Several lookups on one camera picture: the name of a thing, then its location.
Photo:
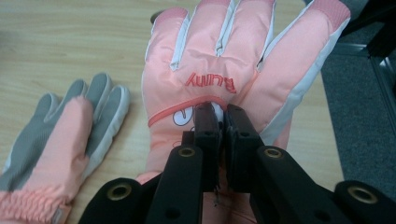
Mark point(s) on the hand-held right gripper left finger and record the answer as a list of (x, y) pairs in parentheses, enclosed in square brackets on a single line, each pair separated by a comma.
[(186, 174)]

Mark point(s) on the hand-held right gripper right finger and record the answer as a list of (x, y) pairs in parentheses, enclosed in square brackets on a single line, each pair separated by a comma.
[(249, 161)]

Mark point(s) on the pink glove with embroidered print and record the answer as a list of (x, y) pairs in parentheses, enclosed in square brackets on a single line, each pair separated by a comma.
[(218, 46)]

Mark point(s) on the pink glove grey palm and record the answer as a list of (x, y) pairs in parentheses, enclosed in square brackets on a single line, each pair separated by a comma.
[(56, 149)]

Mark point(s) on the black metal stand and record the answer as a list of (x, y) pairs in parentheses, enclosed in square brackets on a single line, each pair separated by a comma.
[(379, 18)]

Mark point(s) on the metal floor rail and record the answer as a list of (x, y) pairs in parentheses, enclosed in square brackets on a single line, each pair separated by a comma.
[(386, 71)]

